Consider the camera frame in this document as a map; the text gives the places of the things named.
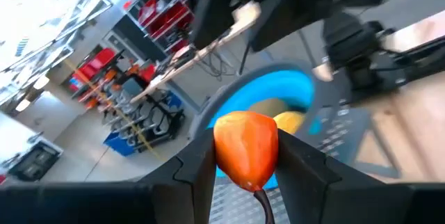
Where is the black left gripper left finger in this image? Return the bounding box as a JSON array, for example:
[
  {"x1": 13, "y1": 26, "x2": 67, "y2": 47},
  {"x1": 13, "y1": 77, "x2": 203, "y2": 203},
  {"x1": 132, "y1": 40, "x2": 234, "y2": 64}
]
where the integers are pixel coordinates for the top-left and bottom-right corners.
[{"x1": 137, "y1": 128, "x2": 218, "y2": 224}]

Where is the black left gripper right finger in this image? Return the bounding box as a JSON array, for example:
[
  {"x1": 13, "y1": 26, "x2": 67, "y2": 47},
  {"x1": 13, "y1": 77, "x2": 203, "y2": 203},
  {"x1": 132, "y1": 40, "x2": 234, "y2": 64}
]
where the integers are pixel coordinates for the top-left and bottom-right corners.
[{"x1": 273, "y1": 128, "x2": 387, "y2": 224}]

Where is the orange-red peach with stem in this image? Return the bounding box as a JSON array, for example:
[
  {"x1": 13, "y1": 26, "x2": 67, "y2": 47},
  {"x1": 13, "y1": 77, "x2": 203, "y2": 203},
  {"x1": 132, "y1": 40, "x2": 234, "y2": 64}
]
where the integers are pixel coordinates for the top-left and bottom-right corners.
[{"x1": 213, "y1": 110, "x2": 280, "y2": 224}]

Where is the yellow corn cob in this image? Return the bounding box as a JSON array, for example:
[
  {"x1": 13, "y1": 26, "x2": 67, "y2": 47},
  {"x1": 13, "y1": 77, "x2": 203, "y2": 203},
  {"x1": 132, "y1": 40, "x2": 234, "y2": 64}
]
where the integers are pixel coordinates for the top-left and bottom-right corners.
[{"x1": 273, "y1": 111, "x2": 307, "y2": 135}]

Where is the plain brown-green kiwi fruit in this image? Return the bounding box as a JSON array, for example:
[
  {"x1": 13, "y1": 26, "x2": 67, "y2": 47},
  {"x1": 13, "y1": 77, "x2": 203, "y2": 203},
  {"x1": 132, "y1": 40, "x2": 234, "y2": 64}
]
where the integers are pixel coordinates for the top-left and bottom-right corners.
[{"x1": 247, "y1": 97, "x2": 289, "y2": 118}]

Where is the teal collapsible bowl grey rim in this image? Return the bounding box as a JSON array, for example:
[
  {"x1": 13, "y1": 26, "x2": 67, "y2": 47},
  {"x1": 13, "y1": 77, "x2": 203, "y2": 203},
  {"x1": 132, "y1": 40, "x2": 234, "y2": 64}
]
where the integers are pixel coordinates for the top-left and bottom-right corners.
[{"x1": 189, "y1": 61, "x2": 334, "y2": 190}]

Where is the blue plastic crate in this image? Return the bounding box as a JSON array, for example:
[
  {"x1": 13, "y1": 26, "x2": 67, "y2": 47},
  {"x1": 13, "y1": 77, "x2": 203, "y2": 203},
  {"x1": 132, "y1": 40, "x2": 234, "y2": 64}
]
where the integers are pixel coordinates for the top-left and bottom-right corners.
[{"x1": 103, "y1": 131, "x2": 136, "y2": 158}]

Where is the wooden top desk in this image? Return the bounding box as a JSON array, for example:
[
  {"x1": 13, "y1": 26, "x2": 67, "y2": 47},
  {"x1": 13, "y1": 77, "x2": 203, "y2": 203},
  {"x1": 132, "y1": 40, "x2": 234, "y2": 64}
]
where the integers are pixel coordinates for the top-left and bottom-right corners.
[{"x1": 130, "y1": 0, "x2": 262, "y2": 104}]

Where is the black equipment case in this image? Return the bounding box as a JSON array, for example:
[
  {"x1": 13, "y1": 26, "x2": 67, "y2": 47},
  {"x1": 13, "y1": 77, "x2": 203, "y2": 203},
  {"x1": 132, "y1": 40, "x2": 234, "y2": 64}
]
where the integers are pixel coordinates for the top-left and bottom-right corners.
[{"x1": 8, "y1": 140, "x2": 63, "y2": 183}]

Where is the red storage bin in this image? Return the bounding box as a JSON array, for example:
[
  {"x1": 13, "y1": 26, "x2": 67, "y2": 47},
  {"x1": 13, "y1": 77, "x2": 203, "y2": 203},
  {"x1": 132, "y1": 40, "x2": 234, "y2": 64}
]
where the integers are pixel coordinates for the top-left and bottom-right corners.
[{"x1": 78, "y1": 47, "x2": 116, "y2": 79}]

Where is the metal rack with red bins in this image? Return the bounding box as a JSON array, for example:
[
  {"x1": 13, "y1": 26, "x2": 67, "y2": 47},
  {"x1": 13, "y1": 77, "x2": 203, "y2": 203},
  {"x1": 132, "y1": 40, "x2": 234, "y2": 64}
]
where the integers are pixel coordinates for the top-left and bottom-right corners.
[{"x1": 123, "y1": 0, "x2": 195, "y2": 56}]

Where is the black monitor panel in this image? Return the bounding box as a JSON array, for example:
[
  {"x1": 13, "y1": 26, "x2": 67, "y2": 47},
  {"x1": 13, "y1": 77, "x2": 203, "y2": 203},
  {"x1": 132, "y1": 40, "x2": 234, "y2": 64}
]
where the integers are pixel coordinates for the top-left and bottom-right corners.
[
  {"x1": 187, "y1": 0, "x2": 268, "y2": 50},
  {"x1": 250, "y1": 0, "x2": 340, "y2": 53}
]

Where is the yellow hanging strap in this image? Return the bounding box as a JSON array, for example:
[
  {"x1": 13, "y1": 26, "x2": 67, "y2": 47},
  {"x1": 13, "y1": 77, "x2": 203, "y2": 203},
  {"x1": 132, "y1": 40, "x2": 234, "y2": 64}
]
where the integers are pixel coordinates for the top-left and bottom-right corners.
[{"x1": 64, "y1": 60, "x2": 164, "y2": 159}]

